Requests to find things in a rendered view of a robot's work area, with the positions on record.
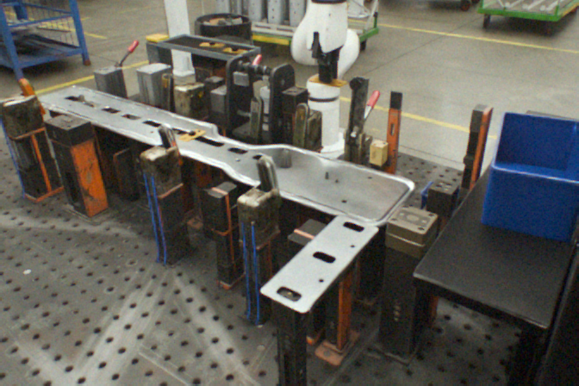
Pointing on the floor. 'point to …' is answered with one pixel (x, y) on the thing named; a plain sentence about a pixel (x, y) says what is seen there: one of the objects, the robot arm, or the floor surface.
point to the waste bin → (225, 28)
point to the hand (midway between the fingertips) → (328, 71)
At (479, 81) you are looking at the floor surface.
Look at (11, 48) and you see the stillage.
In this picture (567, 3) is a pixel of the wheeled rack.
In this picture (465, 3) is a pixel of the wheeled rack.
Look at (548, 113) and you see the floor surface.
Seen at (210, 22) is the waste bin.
